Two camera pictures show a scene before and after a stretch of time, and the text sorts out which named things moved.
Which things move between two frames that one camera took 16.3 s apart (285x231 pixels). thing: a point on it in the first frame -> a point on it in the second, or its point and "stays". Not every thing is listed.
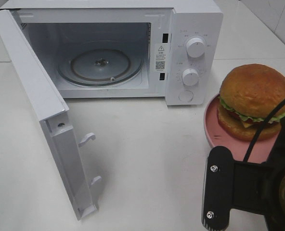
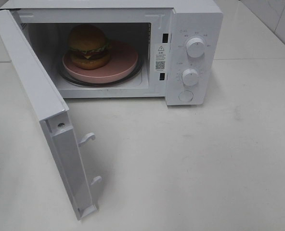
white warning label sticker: x=160 y=57 stays
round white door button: x=186 y=96 stays
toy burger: x=251 y=97 -> x=88 y=47
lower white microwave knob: x=190 y=77 stays
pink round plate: x=216 y=137 -> x=124 y=59
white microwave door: x=51 y=110 stays
